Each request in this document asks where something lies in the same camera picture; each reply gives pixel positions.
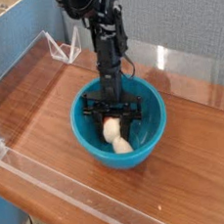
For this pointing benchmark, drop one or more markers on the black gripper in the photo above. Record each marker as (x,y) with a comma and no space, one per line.
(111,100)

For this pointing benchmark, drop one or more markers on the white toy mushroom brown cap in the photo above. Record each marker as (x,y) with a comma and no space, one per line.
(112,134)

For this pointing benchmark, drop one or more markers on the blue plastic bowl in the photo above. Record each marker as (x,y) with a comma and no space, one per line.
(143,136)

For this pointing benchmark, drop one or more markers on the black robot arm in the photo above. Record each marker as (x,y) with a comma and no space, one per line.
(105,21)

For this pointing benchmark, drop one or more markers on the clear acrylic back barrier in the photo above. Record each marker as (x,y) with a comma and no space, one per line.
(191,77)

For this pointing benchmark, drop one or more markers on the clear acrylic barrier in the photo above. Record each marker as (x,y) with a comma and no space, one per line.
(191,77)
(71,191)
(14,47)

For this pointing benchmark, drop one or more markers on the clear acrylic front barrier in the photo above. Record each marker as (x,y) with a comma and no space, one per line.
(71,191)

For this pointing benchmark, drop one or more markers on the clear acrylic left barrier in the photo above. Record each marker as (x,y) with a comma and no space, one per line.
(14,47)

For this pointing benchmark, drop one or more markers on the clear acrylic corner bracket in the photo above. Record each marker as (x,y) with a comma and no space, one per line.
(65,53)

